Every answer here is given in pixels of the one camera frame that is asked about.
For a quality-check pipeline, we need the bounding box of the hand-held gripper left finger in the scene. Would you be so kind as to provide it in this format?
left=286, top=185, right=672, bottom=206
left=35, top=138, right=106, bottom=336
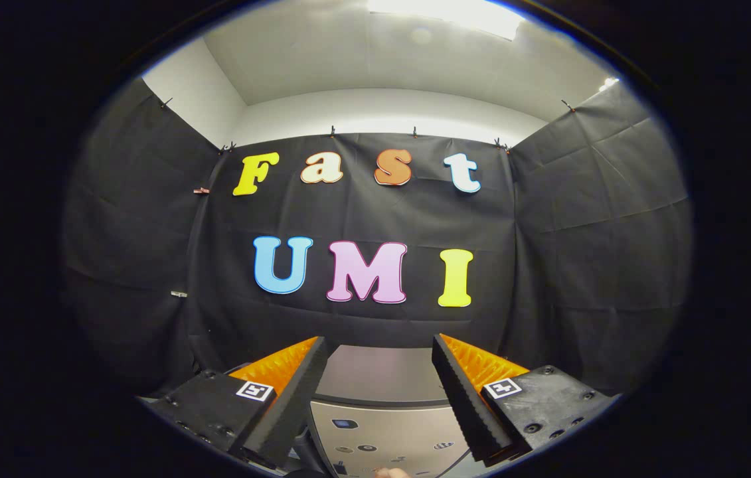
left=146, top=335, right=331, bottom=471

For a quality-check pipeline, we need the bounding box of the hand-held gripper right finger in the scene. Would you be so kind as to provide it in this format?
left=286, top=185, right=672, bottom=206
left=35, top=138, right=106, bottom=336
left=430, top=332, right=619, bottom=465

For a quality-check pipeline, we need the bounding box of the grey cabinet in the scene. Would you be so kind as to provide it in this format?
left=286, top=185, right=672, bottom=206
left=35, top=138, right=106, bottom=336
left=309, top=344, right=490, bottom=478

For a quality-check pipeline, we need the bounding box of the black backdrop cloth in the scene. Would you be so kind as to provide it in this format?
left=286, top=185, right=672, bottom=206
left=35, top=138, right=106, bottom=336
left=62, top=76, right=693, bottom=399

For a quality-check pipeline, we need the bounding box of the row of small black clips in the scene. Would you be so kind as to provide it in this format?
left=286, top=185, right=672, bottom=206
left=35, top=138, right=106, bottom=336
left=159, top=98, right=576, bottom=155

